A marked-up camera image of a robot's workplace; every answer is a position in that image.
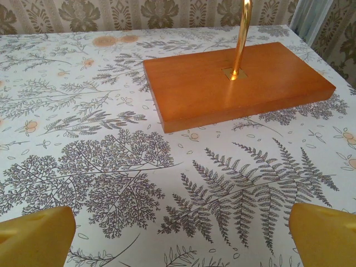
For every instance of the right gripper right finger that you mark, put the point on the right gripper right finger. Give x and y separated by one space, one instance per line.
325 239

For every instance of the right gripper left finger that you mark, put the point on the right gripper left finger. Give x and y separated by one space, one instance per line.
33 239

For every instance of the floral printed table cover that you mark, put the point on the floral printed table cover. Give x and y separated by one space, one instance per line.
111 167

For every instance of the aluminium frame post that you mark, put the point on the aluminium frame post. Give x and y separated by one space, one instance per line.
301 16

